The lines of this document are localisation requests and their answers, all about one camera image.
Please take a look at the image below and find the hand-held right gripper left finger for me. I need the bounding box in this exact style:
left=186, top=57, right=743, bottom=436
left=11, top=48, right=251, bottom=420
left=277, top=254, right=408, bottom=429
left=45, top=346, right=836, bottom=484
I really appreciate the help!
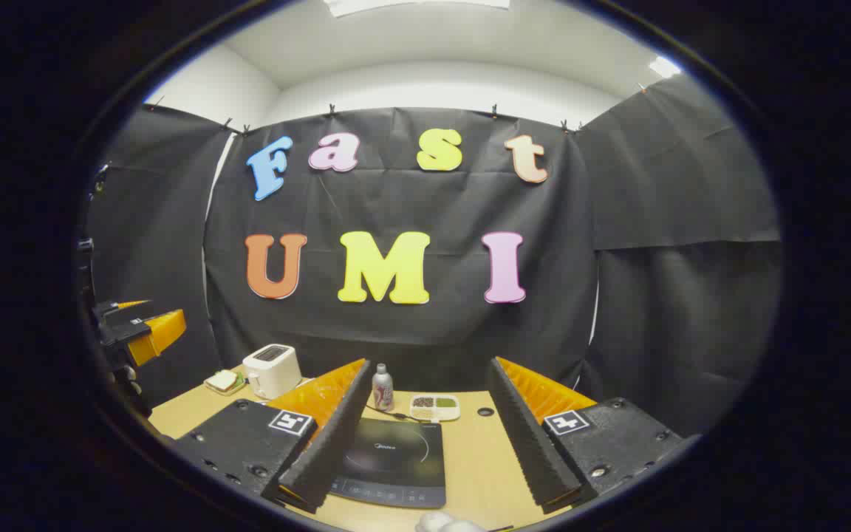
left=173, top=358, right=373, bottom=514

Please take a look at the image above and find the white toaster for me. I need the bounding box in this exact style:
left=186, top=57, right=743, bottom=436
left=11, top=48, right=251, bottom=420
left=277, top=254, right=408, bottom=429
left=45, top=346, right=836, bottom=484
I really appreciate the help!
left=242, top=344, right=302, bottom=400

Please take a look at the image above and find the long ceiling light panel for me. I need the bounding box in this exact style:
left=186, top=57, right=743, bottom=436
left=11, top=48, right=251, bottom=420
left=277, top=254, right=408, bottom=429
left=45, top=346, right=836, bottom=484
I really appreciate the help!
left=322, top=0, right=511, bottom=19

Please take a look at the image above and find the white divided dish of beans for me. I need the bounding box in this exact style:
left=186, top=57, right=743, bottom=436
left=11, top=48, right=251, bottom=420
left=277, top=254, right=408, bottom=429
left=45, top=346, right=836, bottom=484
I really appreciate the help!
left=409, top=394, right=462, bottom=423

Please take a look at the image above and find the green plate with sandwich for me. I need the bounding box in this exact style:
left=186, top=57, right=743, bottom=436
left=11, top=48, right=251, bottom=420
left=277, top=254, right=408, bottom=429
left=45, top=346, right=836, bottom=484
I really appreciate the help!
left=204, top=369, right=247, bottom=396

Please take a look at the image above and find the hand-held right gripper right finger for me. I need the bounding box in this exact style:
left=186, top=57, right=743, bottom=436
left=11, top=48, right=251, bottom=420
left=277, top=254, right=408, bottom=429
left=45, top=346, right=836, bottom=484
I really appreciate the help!
left=486, top=356, right=685, bottom=515

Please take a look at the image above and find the black induction cooktop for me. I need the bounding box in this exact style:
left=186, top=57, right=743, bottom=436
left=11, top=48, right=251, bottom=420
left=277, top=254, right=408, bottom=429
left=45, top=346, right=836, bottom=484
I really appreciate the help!
left=328, top=417, right=447, bottom=509

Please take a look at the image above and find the black power cable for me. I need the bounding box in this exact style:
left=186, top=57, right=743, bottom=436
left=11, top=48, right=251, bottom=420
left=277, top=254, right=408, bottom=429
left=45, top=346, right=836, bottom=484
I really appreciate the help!
left=365, top=403, right=430, bottom=423

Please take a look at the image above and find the silver bottle with pink label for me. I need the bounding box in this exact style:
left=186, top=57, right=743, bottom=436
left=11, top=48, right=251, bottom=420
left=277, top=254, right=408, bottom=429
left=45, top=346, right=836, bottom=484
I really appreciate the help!
left=372, top=364, right=394, bottom=412

